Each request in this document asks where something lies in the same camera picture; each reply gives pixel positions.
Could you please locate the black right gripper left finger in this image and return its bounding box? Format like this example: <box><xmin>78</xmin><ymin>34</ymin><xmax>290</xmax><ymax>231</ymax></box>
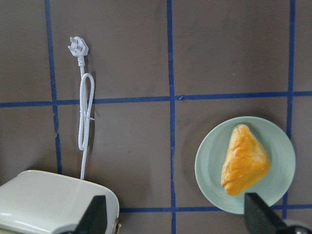
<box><xmin>58</xmin><ymin>195</ymin><xmax>107</xmax><ymax>234</ymax></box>

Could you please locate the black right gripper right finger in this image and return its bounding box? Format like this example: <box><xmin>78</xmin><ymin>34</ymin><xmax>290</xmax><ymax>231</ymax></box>
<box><xmin>244</xmin><ymin>193</ymin><xmax>312</xmax><ymax>234</ymax></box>

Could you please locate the white toaster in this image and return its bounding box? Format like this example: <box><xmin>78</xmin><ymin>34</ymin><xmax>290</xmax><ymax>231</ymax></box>
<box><xmin>0</xmin><ymin>170</ymin><xmax>120</xmax><ymax>234</ymax></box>

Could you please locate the triangular bread on plate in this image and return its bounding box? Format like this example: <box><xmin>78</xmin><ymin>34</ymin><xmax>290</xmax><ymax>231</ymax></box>
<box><xmin>221</xmin><ymin>123</ymin><xmax>271</xmax><ymax>195</ymax></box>

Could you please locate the green plate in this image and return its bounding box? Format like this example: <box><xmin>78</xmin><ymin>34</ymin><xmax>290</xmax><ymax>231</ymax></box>
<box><xmin>195</xmin><ymin>116</ymin><xmax>296</xmax><ymax>215</ymax></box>

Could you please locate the white toaster power cord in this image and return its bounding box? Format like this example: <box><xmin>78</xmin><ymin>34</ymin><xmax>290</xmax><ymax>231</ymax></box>
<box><xmin>67</xmin><ymin>36</ymin><xmax>96</xmax><ymax>180</ymax></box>

